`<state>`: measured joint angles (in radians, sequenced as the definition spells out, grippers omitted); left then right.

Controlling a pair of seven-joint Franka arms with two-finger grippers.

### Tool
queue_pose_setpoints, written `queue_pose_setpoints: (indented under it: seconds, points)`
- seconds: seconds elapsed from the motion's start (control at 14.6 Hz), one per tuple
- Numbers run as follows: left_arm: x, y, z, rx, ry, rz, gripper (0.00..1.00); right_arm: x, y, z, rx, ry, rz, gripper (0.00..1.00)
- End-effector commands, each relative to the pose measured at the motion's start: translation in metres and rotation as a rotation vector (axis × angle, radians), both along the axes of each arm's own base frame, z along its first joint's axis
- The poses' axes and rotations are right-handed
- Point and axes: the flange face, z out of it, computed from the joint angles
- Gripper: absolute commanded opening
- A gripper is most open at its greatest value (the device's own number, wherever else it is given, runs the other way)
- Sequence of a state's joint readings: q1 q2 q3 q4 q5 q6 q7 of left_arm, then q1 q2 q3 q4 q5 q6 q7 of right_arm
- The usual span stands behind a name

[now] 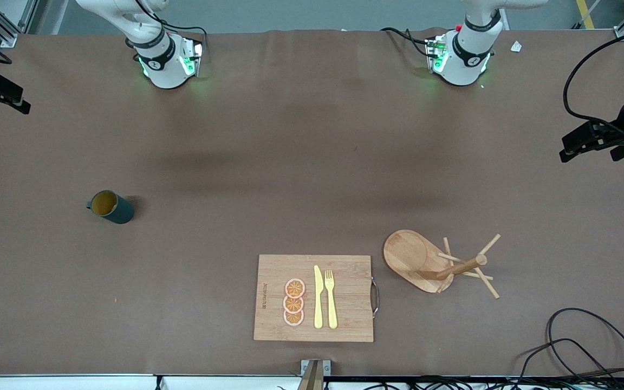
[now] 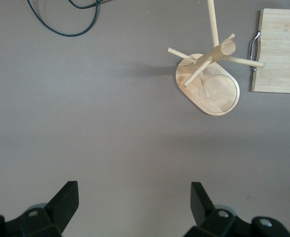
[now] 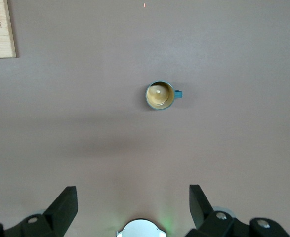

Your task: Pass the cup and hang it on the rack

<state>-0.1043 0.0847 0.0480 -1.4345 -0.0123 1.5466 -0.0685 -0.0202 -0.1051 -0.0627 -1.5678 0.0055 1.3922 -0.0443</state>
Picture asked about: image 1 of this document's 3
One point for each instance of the bamboo cutting board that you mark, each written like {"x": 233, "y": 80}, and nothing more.
{"x": 344, "y": 271}

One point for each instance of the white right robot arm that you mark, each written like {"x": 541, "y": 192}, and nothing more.
{"x": 166, "y": 70}

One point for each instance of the yellow plastic knife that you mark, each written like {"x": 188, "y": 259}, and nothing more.
{"x": 318, "y": 303}

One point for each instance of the white paper scrap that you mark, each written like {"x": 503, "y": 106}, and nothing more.
{"x": 516, "y": 47}

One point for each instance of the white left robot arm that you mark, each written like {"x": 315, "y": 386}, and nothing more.
{"x": 463, "y": 65}

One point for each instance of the dark green ribbed cup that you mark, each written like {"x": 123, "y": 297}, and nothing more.
{"x": 119, "y": 211}

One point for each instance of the wooden mug rack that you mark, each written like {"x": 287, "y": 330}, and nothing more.
{"x": 407, "y": 252}

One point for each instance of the yellow plastic fork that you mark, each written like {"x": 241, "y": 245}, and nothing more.
{"x": 332, "y": 309}

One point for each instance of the metal bracket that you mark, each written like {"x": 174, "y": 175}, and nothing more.
{"x": 327, "y": 367}

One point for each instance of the toy orange slice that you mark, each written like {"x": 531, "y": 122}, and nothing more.
{"x": 294, "y": 287}

